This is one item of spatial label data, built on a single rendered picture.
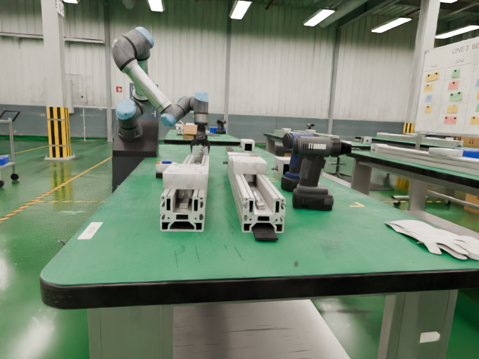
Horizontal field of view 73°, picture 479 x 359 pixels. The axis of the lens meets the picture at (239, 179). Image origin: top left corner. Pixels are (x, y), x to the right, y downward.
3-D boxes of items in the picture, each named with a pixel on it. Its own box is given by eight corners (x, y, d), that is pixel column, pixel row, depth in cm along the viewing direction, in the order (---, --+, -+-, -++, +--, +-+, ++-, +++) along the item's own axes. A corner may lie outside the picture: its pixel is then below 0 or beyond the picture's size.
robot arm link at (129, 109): (113, 122, 198) (109, 105, 186) (130, 110, 205) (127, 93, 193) (128, 132, 195) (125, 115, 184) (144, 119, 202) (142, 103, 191)
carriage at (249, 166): (230, 173, 123) (231, 155, 122) (259, 174, 124) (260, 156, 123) (232, 181, 107) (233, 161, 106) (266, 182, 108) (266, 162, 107)
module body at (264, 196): (227, 174, 155) (228, 156, 154) (248, 174, 156) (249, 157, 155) (241, 232, 77) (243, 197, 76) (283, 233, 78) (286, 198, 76)
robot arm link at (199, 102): (201, 92, 173) (212, 92, 168) (200, 114, 176) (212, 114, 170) (189, 91, 168) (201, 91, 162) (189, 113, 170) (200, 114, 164)
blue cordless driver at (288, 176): (277, 188, 128) (281, 132, 124) (319, 186, 135) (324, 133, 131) (286, 192, 121) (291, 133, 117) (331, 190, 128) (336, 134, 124)
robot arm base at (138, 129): (116, 140, 203) (113, 129, 194) (120, 122, 211) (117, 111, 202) (141, 142, 205) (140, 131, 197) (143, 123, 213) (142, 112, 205)
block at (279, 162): (268, 177, 153) (269, 156, 151) (291, 177, 154) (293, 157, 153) (273, 181, 143) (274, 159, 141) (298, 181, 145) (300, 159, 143)
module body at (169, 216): (187, 172, 154) (187, 154, 152) (208, 173, 155) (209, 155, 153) (160, 231, 76) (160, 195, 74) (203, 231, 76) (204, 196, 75)
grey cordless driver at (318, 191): (288, 202, 107) (293, 134, 103) (351, 206, 105) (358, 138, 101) (289, 208, 100) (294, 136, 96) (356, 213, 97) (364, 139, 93)
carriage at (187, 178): (170, 186, 97) (170, 163, 96) (207, 186, 98) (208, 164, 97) (162, 199, 81) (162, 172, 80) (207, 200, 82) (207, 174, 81)
